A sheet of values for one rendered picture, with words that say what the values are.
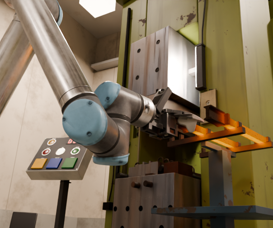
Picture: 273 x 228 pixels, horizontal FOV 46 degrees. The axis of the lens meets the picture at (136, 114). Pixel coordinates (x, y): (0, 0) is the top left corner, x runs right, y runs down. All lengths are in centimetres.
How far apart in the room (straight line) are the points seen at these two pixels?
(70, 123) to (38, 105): 523
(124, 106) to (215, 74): 95
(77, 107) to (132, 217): 96
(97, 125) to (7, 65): 49
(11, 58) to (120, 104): 41
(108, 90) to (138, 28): 151
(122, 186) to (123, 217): 15
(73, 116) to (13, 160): 479
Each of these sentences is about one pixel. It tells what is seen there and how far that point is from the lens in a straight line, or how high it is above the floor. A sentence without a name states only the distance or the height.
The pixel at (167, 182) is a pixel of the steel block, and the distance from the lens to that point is 145.
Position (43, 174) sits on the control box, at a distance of 194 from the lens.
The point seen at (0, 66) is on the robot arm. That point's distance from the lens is 107.
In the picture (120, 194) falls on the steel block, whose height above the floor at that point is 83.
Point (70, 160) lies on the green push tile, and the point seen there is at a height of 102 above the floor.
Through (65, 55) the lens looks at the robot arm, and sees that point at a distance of 79.
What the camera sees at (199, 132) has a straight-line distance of 114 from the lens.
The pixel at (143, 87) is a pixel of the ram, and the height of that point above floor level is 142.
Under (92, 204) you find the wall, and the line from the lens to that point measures 631.
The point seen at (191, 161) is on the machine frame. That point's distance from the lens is 206.
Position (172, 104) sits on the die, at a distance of 177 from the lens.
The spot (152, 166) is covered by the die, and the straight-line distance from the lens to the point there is 160.
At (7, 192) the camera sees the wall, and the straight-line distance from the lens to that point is 539.
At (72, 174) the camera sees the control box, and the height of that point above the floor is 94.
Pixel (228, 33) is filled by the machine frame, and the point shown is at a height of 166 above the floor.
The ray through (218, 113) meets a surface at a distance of 103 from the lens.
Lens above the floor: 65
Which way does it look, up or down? 21 degrees up
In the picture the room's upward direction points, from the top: 3 degrees clockwise
